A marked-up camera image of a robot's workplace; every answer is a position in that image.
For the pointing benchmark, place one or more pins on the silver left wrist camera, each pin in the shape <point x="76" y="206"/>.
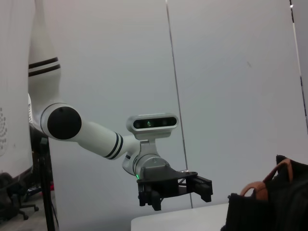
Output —
<point x="151" y="124"/>

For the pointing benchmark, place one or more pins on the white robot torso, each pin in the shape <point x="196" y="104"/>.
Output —
<point x="12" y="96"/>

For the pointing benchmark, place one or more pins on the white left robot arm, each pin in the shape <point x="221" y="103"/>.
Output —
<point x="96" y="134"/>

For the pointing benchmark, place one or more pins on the black office chair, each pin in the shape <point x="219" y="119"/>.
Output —
<point x="14" y="192"/>

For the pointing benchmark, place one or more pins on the black stand pole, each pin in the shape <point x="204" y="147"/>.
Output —
<point x="47" y="187"/>

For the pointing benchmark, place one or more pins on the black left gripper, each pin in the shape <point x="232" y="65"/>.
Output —
<point x="163" y="181"/>

